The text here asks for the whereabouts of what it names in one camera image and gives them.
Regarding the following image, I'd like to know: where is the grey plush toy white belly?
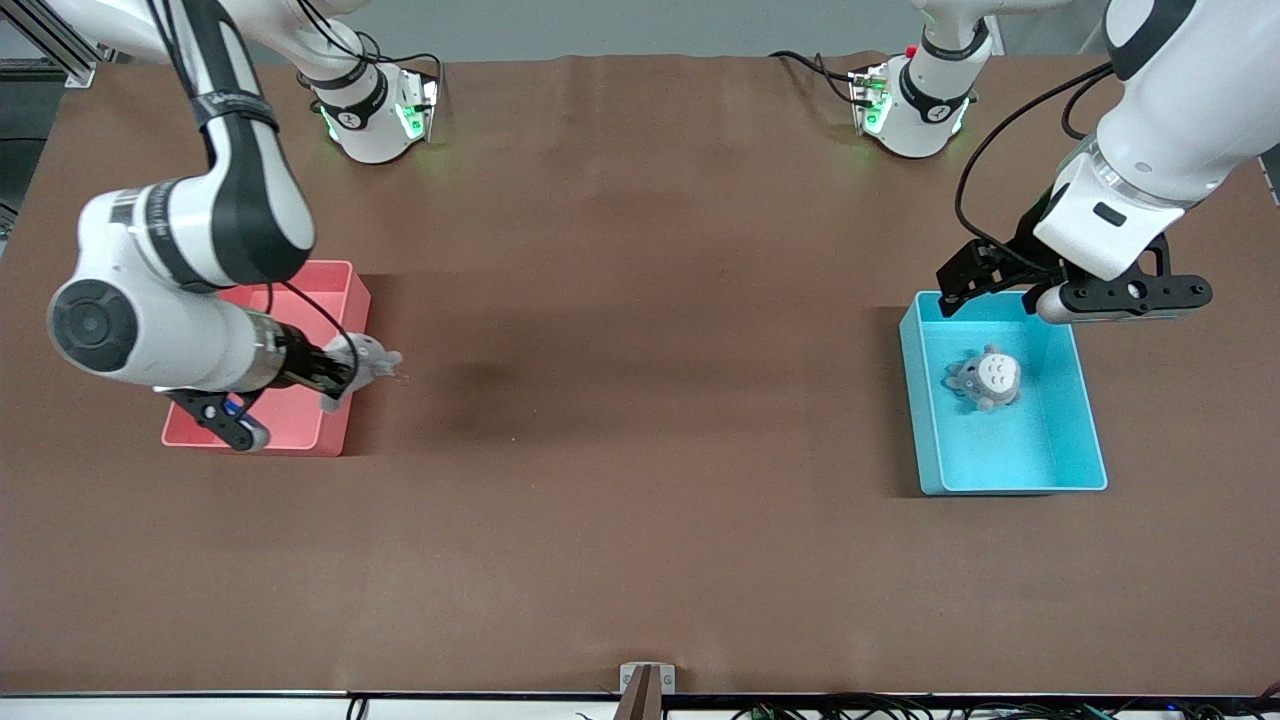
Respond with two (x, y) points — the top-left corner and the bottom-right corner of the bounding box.
(320, 335), (405, 414)
(946, 344), (1022, 414)

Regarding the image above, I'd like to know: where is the arm base connector plate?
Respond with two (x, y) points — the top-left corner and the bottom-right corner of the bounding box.
(395, 68), (442, 143)
(848, 62), (892, 137)

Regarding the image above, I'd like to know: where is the pink plastic box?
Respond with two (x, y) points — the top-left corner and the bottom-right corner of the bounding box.
(161, 259), (372, 458)

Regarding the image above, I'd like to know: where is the blue plastic box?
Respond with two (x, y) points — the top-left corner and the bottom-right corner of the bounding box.
(898, 290), (1109, 497)

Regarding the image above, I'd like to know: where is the brown table cover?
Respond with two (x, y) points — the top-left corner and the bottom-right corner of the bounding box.
(0, 50), (1280, 698)

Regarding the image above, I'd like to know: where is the black arm base cable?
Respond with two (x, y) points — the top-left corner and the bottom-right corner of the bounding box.
(768, 50), (863, 107)
(345, 44), (447, 101)

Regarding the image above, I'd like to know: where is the aluminium frame profile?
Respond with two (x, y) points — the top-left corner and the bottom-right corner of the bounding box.
(0, 0), (98, 89)

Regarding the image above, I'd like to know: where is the black cable bundle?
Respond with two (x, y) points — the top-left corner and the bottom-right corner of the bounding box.
(728, 686), (1280, 720)

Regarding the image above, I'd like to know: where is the metal camera post bracket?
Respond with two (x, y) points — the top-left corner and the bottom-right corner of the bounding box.
(617, 662), (677, 720)

